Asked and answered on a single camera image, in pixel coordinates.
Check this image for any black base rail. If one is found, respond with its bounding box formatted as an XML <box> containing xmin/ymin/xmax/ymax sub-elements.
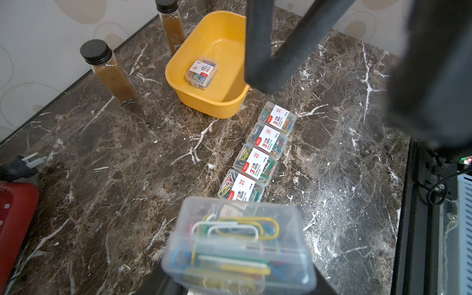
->
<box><xmin>391</xmin><ymin>140</ymin><xmax>472</xmax><ymax>295</ymax></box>

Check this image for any paper clip box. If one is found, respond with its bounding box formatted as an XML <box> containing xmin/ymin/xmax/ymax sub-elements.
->
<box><xmin>185</xmin><ymin>57</ymin><xmax>219</xmax><ymax>90</ymax></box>
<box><xmin>217</xmin><ymin>169</ymin><xmax>265</xmax><ymax>202</ymax></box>
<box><xmin>247</xmin><ymin>122</ymin><xmax>288</xmax><ymax>160</ymax></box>
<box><xmin>161</xmin><ymin>197</ymin><xmax>317</xmax><ymax>295</ymax></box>
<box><xmin>232</xmin><ymin>144</ymin><xmax>277</xmax><ymax>186</ymax></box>
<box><xmin>258</xmin><ymin>102</ymin><xmax>298</xmax><ymax>136</ymax></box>

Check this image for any right cinnamon spice bottle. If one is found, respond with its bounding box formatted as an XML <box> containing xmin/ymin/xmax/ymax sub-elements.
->
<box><xmin>155</xmin><ymin>0</ymin><xmax>186</xmax><ymax>55</ymax></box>

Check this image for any left cinnamon spice bottle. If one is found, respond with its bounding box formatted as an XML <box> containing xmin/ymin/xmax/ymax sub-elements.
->
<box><xmin>80</xmin><ymin>39</ymin><xmax>138</xmax><ymax>103</ymax></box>

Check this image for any yellow plastic storage tray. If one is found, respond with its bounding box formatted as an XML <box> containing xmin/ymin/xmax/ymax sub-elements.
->
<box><xmin>165</xmin><ymin>11</ymin><xmax>250</xmax><ymax>119</ymax></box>

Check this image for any red polka dot toaster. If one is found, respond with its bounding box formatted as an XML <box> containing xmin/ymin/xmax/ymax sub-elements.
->
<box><xmin>1</xmin><ymin>181</ymin><xmax>39</xmax><ymax>291</ymax></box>

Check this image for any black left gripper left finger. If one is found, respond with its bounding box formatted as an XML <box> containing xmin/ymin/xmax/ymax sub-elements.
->
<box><xmin>135</xmin><ymin>263</ymin><xmax>173</xmax><ymax>295</ymax></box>

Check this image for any cinnamon spice bottle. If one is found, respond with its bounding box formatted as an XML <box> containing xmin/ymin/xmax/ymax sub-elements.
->
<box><xmin>80</xmin><ymin>39</ymin><xmax>138</xmax><ymax>103</ymax></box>
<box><xmin>155</xmin><ymin>0</ymin><xmax>186</xmax><ymax>55</ymax></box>

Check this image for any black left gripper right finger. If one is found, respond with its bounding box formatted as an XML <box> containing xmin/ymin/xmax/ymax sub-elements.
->
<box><xmin>311</xmin><ymin>274</ymin><xmax>337</xmax><ymax>295</ymax></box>

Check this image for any black toaster power cable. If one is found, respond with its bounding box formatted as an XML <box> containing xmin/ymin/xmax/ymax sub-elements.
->
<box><xmin>0</xmin><ymin>152</ymin><xmax>49</xmax><ymax>182</ymax></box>

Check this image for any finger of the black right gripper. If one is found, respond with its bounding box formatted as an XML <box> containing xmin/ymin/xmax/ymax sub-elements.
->
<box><xmin>244</xmin><ymin>0</ymin><xmax>354</xmax><ymax>94</ymax></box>

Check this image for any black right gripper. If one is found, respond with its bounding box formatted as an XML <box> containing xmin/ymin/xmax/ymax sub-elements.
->
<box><xmin>387</xmin><ymin>1</ymin><xmax>472</xmax><ymax>148</ymax></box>

